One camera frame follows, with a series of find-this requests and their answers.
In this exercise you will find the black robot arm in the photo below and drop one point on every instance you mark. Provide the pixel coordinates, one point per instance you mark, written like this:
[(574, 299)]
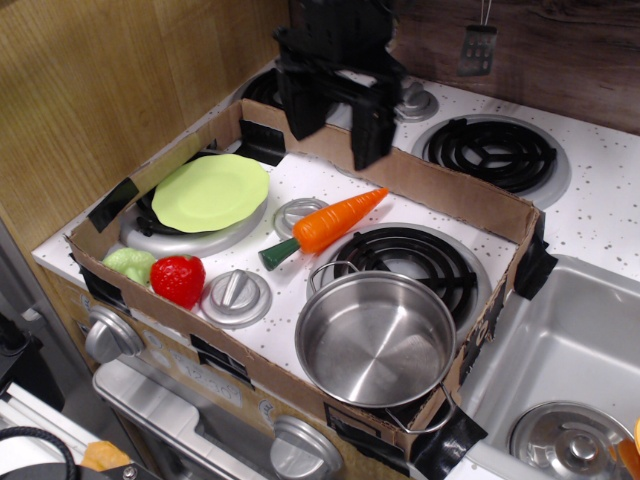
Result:
[(347, 12)]

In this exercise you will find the grey stove knob front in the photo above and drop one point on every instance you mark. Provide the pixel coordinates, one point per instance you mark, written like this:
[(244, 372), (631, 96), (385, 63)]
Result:
[(236, 299)]

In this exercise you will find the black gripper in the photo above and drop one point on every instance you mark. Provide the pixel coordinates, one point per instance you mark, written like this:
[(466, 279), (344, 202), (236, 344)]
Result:
[(320, 65)]

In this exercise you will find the red toy strawberry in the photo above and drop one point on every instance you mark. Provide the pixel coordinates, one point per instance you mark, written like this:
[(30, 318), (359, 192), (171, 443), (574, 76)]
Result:
[(179, 279)]

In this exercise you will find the orange object bottom left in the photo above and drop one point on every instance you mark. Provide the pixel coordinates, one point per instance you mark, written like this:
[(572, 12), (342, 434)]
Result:
[(103, 455)]

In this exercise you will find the orange toy carrot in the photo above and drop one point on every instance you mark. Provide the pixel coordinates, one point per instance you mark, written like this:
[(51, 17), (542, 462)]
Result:
[(318, 230)]

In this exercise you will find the grey oven knob right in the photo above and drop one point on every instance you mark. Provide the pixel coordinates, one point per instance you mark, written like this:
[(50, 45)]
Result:
[(301, 452)]

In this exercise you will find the stainless steel pot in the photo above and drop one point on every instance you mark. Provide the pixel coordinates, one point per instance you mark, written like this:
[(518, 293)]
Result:
[(375, 339)]

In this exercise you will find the silver oven door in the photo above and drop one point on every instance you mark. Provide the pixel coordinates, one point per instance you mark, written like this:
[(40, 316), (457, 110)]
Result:
[(189, 437)]

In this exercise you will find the black burner front right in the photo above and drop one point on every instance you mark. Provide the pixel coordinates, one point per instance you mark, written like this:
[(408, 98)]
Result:
[(434, 259)]

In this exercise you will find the steel pot lid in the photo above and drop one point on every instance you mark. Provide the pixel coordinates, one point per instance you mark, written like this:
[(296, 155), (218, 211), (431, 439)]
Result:
[(567, 440)]

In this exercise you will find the black burner front left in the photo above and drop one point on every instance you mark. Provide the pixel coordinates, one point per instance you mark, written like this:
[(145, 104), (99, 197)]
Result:
[(140, 229)]

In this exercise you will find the hanging metal spatula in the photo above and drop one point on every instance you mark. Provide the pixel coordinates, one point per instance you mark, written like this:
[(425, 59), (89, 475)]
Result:
[(478, 46)]

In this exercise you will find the black burner back right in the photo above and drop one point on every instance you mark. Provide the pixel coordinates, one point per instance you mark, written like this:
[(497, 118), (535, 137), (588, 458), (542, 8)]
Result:
[(511, 154)]

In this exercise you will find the grey stove knob middle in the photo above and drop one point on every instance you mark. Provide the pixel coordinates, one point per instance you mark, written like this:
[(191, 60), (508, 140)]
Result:
[(291, 212)]

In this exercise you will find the orange object in sink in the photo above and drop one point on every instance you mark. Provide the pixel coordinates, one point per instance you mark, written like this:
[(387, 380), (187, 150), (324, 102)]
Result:
[(625, 450)]

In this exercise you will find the black burner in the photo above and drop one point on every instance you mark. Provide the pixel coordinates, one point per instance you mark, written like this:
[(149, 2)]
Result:
[(263, 88), (511, 154), (140, 229), (434, 259)]

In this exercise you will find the light green toy vegetable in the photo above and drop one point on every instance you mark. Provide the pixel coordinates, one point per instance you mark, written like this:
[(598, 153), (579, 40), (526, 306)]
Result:
[(134, 264)]

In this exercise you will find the grey oven knob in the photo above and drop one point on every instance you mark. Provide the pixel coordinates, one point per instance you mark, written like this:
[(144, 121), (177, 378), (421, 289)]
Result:
[(301, 452), (110, 337)]

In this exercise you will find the grey oven knob left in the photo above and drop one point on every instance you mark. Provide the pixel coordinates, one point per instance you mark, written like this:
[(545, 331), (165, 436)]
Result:
[(110, 337)]

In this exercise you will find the silver sink basin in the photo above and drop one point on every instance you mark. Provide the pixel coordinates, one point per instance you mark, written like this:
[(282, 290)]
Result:
[(576, 340)]

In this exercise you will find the grey stove knob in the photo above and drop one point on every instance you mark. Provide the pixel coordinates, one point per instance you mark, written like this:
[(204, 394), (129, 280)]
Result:
[(291, 212), (236, 299), (417, 104)]

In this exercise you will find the grey stove knob back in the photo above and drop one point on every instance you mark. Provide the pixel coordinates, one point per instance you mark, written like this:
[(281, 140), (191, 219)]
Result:
[(417, 104)]

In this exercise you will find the light green plate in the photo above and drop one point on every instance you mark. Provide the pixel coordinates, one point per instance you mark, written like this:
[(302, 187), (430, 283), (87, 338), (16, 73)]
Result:
[(210, 193)]

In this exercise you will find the black burner back left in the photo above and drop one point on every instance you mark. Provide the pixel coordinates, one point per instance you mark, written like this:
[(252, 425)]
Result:
[(263, 88)]

